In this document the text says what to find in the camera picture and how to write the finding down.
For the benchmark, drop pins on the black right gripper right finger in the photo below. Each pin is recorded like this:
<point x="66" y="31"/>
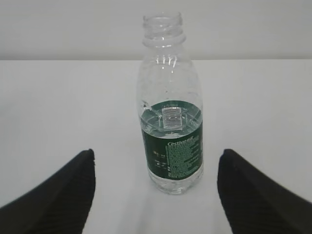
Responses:
<point x="255" y="204"/>

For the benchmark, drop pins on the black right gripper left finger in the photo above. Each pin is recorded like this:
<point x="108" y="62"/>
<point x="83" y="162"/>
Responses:
<point x="59" y="205"/>

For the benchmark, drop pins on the clear green-label water bottle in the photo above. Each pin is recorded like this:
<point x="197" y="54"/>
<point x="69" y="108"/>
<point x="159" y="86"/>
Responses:
<point x="169" y="106"/>

